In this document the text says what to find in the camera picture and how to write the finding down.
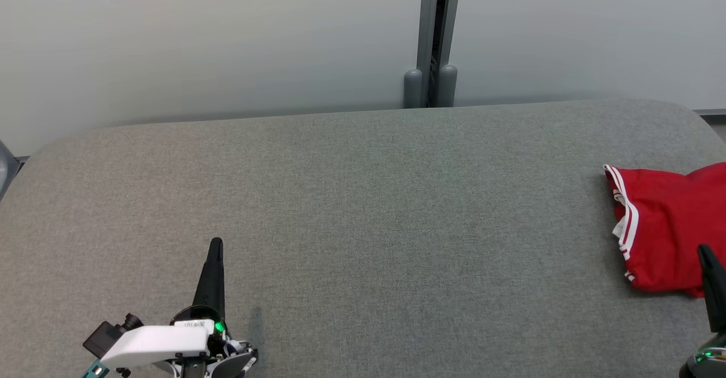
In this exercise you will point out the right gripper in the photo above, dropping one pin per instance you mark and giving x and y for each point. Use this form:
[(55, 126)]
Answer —
[(709, 364)]

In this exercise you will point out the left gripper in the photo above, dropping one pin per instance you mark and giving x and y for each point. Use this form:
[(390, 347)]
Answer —
[(227, 361)]

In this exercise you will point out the red garment with striped trim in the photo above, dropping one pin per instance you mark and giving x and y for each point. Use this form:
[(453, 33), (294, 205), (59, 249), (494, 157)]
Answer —
[(669, 225)]

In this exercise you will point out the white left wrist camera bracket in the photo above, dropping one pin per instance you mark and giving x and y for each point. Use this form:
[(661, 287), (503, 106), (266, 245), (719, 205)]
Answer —
[(153, 344)]

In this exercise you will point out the teal left camera connector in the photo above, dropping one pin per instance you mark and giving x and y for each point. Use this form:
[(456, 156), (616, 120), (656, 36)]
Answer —
[(93, 371)]

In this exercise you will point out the grey partition base rail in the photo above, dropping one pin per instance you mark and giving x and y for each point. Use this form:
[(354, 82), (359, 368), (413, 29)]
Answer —
[(712, 113)]

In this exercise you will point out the grey rounded post foot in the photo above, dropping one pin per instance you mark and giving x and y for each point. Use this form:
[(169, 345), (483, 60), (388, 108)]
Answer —
[(448, 88), (413, 91)]

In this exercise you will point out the grey partition frame post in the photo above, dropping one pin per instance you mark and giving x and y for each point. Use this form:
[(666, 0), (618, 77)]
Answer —
[(424, 26)]

